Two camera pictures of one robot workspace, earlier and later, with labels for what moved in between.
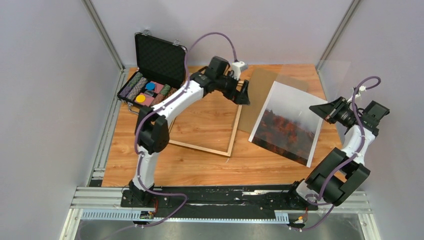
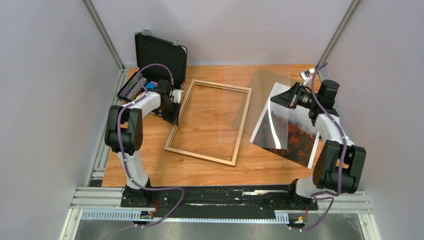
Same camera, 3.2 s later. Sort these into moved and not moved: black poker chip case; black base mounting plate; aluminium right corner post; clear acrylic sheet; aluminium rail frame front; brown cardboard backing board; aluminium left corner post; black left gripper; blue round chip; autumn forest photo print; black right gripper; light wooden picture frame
Moved: black right gripper; light wooden picture frame; black left gripper; clear acrylic sheet
Not moved: blue round chip; aluminium rail frame front; black poker chip case; brown cardboard backing board; black base mounting plate; autumn forest photo print; aluminium right corner post; aluminium left corner post
